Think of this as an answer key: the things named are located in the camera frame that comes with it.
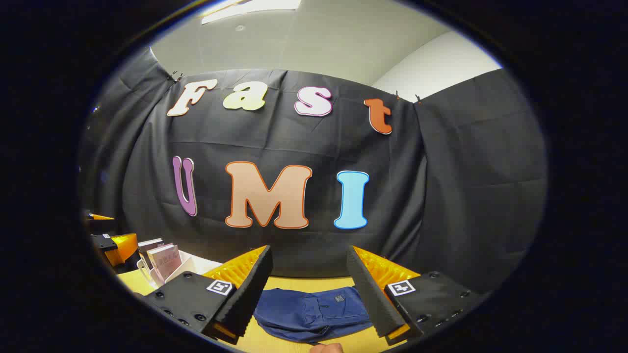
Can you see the white bookshelf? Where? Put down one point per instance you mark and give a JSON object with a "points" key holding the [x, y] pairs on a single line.
{"points": [[194, 264]]}

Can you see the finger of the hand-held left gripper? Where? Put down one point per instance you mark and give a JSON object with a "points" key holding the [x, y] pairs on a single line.
{"points": [[122, 247], [102, 217]]}

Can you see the blue schoolbag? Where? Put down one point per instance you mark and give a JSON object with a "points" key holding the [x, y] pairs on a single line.
{"points": [[304, 314]]}

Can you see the pink book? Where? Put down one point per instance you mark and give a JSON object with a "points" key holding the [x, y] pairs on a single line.
{"points": [[164, 260]]}

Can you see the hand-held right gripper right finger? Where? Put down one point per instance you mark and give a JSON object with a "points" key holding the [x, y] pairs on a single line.
{"points": [[373, 299]]}

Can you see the black backdrop cloth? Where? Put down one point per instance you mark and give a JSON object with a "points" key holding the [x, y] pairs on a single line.
{"points": [[441, 196]]}

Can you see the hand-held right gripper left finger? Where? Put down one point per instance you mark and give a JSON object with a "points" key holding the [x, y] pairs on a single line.
{"points": [[250, 294]]}

